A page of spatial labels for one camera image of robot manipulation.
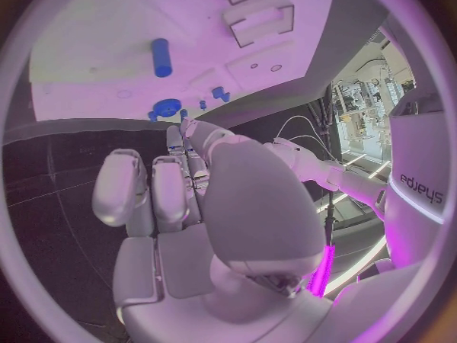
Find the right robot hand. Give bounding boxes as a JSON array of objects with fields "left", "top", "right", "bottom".
[{"left": 91, "top": 117, "right": 335, "bottom": 343}]

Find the white task board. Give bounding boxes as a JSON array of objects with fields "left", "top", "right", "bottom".
[{"left": 27, "top": 0, "right": 339, "bottom": 123}]

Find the black tripod stand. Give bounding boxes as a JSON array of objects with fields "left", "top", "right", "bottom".
[{"left": 305, "top": 81, "right": 339, "bottom": 248}]

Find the glowing light bar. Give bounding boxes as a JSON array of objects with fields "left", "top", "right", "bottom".
[{"left": 306, "top": 244, "right": 337, "bottom": 299}]

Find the blue block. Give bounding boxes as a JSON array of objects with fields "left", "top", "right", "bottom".
[{"left": 210, "top": 85, "right": 232, "bottom": 103}]

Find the blue gear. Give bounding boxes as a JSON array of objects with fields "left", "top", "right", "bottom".
[{"left": 152, "top": 98, "right": 181, "bottom": 119}]

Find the workshop equipment rack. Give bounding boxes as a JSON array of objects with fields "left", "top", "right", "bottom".
[{"left": 335, "top": 76, "right": 401, "bottom": 152}]

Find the long blue cylinder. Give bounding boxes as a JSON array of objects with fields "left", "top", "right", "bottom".
[{"left": 150, "top": 37, "right": 174, "bottom": 79}]

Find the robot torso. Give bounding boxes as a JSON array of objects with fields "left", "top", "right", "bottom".
[{"left": 381, "top": 87, "right": 451, "bottom": 270}]

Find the white cable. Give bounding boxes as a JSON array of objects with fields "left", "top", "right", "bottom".
[
  {"left": 283, "top": 134, "right": 340, "bottom": 162},
  {"left": 276, "top": 115, "right": 328, "bottom": 144}
]

